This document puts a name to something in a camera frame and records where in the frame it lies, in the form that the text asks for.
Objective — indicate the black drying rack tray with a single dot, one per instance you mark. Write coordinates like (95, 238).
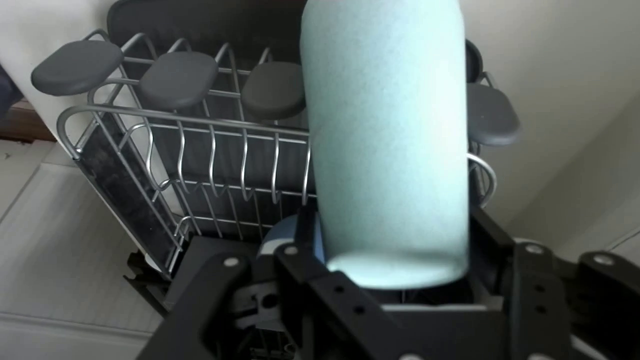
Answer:
(201, 20)

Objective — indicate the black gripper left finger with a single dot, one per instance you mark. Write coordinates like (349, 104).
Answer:
(267, 313)

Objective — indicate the tall teal cup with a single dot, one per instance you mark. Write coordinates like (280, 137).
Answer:
(387, 133)

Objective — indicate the blue round dish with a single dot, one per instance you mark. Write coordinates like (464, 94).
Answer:
(287, 233)

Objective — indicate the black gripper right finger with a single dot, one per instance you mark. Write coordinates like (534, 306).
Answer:
(580, 306)

